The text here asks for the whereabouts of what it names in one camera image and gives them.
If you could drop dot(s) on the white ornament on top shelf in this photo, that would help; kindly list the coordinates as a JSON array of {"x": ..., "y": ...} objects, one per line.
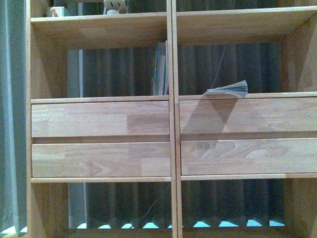
[{"x": 114, "y": 7}]

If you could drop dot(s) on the right wooden shelf unit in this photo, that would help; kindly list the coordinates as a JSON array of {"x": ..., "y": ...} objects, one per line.
[{"x": 247, "y": 26}]

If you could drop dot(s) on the lower right wooden drawer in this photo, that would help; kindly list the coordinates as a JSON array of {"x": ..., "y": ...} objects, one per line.
[{"x": 249, "y": 156}]

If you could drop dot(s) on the lower left wooden drawer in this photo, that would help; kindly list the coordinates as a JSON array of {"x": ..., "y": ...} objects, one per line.
[{"x": 96, "y": 160}]

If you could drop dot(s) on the wooden shelf unit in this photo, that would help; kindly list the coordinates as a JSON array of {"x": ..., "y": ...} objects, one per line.
[
  {"x": 48, "y": 41},
  {"x": 247, "y": 26}
]

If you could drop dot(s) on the left wooden shelf unit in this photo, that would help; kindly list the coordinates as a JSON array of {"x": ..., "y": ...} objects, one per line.
[{"x": 48, "y": 41}]

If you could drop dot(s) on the wooden drawer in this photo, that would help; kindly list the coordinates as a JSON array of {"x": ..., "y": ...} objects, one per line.
[
  {"x": 248, "y": 115},
  {"x": 249, "y": 156},
  {"x": 96, "y": 160},
  {"x": 100, "y": 119}
]

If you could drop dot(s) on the upright books in cubby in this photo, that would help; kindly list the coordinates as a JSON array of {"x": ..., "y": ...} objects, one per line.
[{"x": 160, "y": 75}]

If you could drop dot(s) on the upper left wooden drawer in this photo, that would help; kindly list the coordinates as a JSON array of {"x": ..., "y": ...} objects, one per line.
[{"x": 100, "y": 119}]

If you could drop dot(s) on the upper right wooden drawer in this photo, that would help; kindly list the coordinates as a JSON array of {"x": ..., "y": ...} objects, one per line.
[{"x": 248, "y": 115}]

